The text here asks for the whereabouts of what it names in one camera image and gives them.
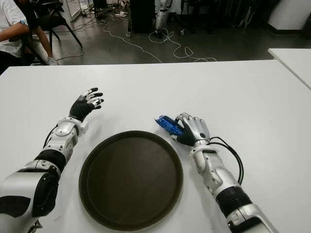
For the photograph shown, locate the white pillar with dark base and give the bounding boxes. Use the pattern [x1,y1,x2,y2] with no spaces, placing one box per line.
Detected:
[267,0,309,32]

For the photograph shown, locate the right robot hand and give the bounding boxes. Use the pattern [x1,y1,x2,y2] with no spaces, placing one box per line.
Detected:
[171,112,210,147]

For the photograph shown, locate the black wheeled cabinet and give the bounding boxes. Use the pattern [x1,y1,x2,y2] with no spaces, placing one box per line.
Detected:
[124,0,157,37]

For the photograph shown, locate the seated person in white shirt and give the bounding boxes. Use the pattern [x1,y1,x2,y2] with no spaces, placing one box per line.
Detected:
[0,0,60,75]

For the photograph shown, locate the standing silver humanoid robot legs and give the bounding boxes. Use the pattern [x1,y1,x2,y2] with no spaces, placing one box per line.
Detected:
[155,0,173,36]

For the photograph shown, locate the white floor cable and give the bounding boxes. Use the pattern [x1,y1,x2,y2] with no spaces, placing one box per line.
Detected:
[72,13,218,63]

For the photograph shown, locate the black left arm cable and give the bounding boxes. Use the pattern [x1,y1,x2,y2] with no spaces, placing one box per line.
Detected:
[42,125,59,149]

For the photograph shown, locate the blue Oreo cookie package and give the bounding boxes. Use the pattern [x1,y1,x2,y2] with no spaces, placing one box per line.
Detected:
[154,116,185,137]

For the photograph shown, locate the black chair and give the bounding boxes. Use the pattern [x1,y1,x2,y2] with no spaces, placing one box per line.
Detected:
[19,0,84,66]

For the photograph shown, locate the round dark brown tray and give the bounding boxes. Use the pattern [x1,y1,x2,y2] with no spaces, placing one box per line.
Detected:
[79,130,184,225]

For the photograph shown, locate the white standing panel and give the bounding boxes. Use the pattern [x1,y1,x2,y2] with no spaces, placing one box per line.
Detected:
[67,0,83,22]

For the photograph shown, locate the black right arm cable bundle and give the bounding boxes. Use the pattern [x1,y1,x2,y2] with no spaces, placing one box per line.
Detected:
[208,136,244,184]

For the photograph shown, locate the white side table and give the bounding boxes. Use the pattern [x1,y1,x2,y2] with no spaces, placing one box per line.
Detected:
[267,48,311,89]

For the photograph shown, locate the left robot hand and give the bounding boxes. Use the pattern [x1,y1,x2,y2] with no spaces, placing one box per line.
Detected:
[68,87,105,122]

